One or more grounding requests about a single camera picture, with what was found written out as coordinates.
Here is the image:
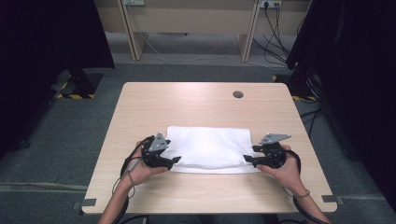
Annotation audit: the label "person's right hand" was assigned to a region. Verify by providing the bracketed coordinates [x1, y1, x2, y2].
[256, 144, 306, 196]

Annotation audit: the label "black curtain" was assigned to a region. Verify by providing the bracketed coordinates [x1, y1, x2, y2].
[0, 0, 116, 161]
[285, 0, 396, 213]

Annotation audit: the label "thin wrist band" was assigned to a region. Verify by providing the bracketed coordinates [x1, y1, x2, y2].
[283, 186, 312, 201]

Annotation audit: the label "black sleeved gripper cable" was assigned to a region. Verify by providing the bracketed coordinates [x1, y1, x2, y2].
[111, 134, 156, 224]
[284, 149, 332, 224]

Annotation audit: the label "yellow black hazard tape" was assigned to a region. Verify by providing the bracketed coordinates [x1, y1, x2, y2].
[55, 79, 96, 101]
[272, 74, 318, 103]

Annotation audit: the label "black sleeved left gripper cable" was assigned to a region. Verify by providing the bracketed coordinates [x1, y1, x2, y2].
[111, 134, 156, 224]

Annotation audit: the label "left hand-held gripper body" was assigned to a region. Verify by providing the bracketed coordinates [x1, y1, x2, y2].
[141, 132, 171, 169]

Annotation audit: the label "white tank top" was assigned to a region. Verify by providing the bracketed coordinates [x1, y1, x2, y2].
[162, 125, 261, 175]

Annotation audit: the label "person's left hand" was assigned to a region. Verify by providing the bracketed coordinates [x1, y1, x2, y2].
[123, 142, 169, 189]

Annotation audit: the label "black sleeved right gripper cable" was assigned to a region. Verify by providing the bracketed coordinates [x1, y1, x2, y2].
[284, 149, 332, 224]

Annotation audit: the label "white floor cable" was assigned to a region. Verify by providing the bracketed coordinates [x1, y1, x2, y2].
[136, 31, 281, 69]

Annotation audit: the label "black floor cables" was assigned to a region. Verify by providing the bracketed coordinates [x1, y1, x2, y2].
[299, 106, 325, 138]

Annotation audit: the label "grey table corner bracket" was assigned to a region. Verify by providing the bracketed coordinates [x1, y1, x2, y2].
[320, 194, 345, 206]
[73, 198, 97, 216]

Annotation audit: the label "white power strip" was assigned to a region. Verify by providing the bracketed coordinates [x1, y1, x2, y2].
[260, 0, 283, 9]

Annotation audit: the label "black metal stand base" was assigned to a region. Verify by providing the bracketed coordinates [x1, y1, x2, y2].
[66, 67, 104, 98]

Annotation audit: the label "thin grey cable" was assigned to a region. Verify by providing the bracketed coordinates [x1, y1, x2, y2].
[111, 158, 141, 200]

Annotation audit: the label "bundle of black cables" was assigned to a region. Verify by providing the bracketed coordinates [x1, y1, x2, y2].
[251, 3, 304, 67]

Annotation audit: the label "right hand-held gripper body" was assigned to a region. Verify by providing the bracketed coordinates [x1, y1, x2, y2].
[259, 133, 292, 169]

